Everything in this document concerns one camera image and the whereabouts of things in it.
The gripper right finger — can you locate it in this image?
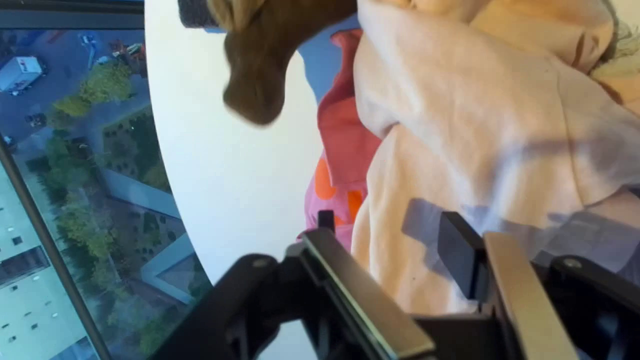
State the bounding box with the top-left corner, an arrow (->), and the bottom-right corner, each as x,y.
438,210 -> 640,360

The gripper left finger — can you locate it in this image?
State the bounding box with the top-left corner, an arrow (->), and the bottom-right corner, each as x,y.
150,210 -> 437,360

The white basket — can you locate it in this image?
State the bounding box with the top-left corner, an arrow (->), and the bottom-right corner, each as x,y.
143,0 -> 326,360

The brown moose plush toy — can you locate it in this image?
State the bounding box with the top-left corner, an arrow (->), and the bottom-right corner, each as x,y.
177,0 -> 359,126

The pink and orange cloth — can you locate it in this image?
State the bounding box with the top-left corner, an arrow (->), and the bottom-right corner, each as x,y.
297,28 -> 384,252

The cream cloth garment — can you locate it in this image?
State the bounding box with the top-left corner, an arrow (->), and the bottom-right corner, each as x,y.
350,0 -> 640,317

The blue cloth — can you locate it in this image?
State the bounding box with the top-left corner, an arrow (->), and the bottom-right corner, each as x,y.
298,14 -> 362,105

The window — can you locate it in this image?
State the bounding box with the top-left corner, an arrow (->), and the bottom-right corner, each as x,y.
0,0 -> 215,360

